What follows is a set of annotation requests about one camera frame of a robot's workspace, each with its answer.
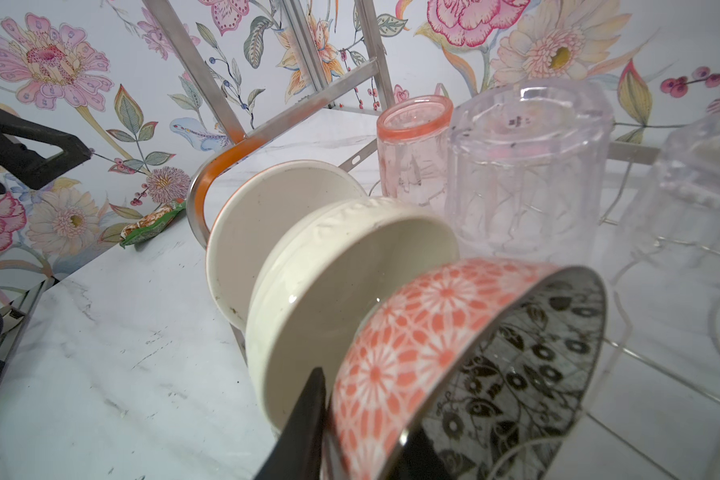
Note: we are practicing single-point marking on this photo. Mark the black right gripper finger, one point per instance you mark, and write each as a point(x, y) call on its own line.
point(298, 452)

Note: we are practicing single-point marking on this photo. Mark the pink floral patterned bowl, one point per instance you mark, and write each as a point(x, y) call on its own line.
point(477, 369)

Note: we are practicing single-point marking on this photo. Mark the pink rimmed glass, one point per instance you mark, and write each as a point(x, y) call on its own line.
point(413, 148)

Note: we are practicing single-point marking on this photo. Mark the clear faceted glass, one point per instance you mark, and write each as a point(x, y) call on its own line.
point(525, 171)

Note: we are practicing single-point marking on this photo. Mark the cream white bowl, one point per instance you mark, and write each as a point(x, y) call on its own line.
point(321, 281)

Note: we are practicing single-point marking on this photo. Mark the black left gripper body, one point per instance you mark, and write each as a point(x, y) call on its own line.
point(30, 167)

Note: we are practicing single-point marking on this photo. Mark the orange white bowl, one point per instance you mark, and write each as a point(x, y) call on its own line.
point(256, 217)

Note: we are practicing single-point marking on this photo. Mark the two-tier metal dish rack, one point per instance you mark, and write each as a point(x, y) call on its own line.
point(652, 409)

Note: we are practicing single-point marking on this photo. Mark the clear drinking glass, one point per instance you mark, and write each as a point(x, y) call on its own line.
point(673, 222)

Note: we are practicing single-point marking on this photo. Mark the green snack packet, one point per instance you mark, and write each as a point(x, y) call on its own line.
point(151, 225)

